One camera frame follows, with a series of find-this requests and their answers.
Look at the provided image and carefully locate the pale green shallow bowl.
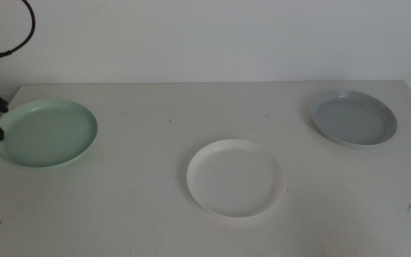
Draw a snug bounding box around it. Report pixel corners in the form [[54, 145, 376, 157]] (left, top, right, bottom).
[[0, 99, 98, 168]]

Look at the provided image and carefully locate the white shallow bowl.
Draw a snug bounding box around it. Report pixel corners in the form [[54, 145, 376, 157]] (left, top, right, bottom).
[[186, 138, 286, 218]]

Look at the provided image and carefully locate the grey shallow bowl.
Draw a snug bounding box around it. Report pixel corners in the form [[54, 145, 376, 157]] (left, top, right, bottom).
[[310, 89, 398, 148]]

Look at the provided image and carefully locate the black braided camera cable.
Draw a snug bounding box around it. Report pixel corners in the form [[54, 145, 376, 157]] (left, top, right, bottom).
[[0, 0, 36, 61]]

